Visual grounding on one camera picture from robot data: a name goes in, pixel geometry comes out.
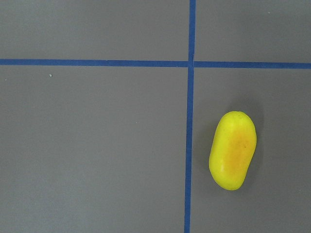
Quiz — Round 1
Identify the yellow mango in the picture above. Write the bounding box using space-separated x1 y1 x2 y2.
208 111 257 191

